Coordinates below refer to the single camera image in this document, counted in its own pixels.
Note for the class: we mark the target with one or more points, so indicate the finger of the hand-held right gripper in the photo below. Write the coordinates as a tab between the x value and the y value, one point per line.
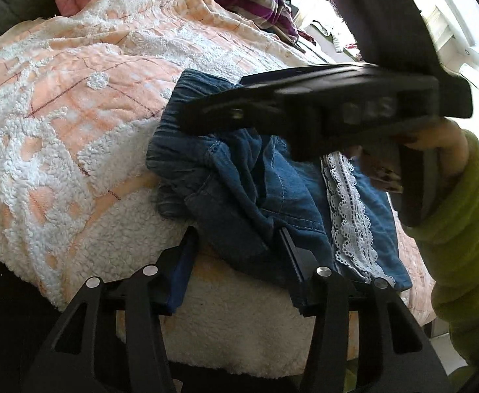
231	112
296	77

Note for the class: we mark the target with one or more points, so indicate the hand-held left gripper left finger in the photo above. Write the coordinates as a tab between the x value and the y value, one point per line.
180	270

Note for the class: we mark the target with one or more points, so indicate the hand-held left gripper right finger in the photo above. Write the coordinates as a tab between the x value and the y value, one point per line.
300	262

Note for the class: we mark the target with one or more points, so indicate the blue denim pants lace trim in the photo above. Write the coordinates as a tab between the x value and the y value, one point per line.
239	180

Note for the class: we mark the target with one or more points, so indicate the person's right forearm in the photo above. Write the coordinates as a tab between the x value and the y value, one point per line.
468	233

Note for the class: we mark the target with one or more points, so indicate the person's right hand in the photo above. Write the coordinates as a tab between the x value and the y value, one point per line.
448	139

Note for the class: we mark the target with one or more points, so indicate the clothes on windowsill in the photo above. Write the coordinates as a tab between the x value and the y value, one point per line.
337	43

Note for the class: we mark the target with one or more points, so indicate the window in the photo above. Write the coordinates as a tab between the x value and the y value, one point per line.
460	16

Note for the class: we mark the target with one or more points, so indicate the person's green clothing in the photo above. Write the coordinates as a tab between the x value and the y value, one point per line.
354	376

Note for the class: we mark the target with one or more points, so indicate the peach white fleece blanket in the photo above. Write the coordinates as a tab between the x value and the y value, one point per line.
59	131

